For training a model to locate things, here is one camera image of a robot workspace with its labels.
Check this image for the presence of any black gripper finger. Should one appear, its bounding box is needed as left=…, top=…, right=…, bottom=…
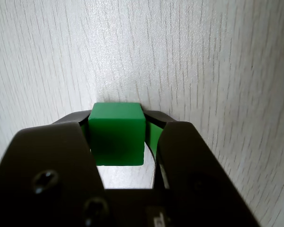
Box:
left=143, top=109, right=261, bottom=227
left=0, top=110, right=109, bottom=227

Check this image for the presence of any green wooden cube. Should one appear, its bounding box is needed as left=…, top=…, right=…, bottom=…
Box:
left=88, top=102, right=146, bottom=166

